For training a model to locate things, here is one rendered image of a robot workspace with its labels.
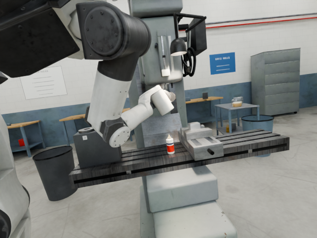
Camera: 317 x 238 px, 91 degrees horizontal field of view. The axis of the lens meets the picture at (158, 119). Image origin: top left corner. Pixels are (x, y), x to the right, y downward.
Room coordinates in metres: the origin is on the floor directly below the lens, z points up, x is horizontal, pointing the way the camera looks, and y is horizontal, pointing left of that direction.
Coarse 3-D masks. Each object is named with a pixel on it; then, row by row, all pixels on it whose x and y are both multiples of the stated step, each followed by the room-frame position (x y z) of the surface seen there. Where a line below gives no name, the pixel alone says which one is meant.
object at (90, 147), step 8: (88, 128) 0.89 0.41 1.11; (80, 136) 0.81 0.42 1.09; (88, 136) 0.81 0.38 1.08; (96, 136) 0.82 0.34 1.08; (80, 144) 0.81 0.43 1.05; (88, 144) 0.81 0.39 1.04; (96, 144) 0.82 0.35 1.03; (104, 144) 0.82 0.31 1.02; (80, 152) 0.81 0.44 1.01; (88, 152) 0.81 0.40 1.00; (96, 152) 0.82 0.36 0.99; (104, 152) 0.82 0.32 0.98; (112, 152) 0.83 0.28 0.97; (120, 152) 0.89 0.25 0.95; (80, 160) 0.81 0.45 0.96; (88, 160) 0.81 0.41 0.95; (96, 160) 0.82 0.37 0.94; (104, 160) 0.82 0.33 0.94; (112, 160) 0.83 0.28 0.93
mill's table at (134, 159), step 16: (176, 144) 0.99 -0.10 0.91; (224, 144) 0.89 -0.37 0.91; (240, 144) 0.84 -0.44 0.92; (256, 144) 0.84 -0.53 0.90; (272, 144) 0.85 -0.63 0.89; (288, 144) 0.86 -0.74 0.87; (128, 160) 0.83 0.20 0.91; (144, 160) 0.80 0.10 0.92; (160, 160) 0.79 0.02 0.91; (176, 160) 0.80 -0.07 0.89; (192, 160) 0.80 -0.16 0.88; (208, 160) 0.81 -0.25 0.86; (224, 160) 0.82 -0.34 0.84; (80, 176) 0.75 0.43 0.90; (96, 176) 0.75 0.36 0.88; (112, 176) 0.76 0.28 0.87; (128, 176) 0.77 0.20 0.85
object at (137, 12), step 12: (132, 0) 0.78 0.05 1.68; (144, 0) 0.78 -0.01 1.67; (156, 0) 0.78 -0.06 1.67; (168, 0) 0.79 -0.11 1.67; (180, 0) 0.80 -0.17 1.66; (132, 12) 0.79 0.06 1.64; (144, 12) 0.79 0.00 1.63; (156, 12) 0.80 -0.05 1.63; (168, 12) 0.81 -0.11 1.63; (180, 12) 0.84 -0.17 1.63
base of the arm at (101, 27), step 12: (84, 12) 0.32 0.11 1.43; (96, 12) 0.31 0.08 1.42; (108, 12) 0.30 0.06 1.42; (120, 12) 0.30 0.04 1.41; (84, 24) 0.32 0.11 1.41; (96, 24) 0.31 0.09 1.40; (108, 24) 0.30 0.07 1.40; (120, 24) 0.30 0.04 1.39; (144, 24) 0.42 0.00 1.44; (84, 36) 0.33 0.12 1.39; (96, 36) 0.32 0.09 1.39; (108, 36) 0.31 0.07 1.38; (120, 36) 0.30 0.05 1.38; (84, 48) 0.34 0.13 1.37; (96, 48) 0.32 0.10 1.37; (108, 48) 0.31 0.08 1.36; (120, 48) 0.31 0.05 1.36
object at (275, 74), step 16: (256, 64) 5.06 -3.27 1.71; (272, 64) 4.78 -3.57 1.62; (288, 64) 4.83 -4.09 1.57; (256, 80) 5.08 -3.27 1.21; (272, 80) 4.78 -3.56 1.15; (288, 80) 4.83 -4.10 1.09; (256, 96) 5.09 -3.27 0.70; (272, 96) 4.78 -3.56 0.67; (288, 96) 4.83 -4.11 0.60; (256, 112) 5.10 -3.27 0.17; (272, 112) 4.78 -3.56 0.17; (288, 112) 4.84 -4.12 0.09
